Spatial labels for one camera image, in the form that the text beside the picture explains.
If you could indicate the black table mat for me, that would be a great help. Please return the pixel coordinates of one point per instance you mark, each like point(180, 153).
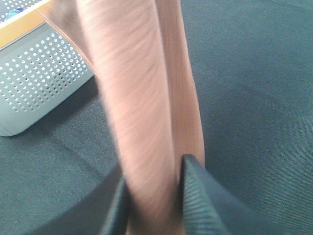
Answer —
point(252, 62)

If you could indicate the grey perforated basket orange rim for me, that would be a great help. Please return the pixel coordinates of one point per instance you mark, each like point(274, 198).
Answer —
point(39, 68)

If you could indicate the brown towel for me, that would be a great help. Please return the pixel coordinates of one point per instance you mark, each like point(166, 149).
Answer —
point(138, 52)

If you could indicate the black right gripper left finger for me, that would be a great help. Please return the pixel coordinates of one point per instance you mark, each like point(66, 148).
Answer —
point(116, 220)

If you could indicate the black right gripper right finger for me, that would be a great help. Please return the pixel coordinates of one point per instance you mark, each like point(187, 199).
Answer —
point(208, 208)

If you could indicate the blue towel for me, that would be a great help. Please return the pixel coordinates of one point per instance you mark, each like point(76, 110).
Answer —
point(14, 12)

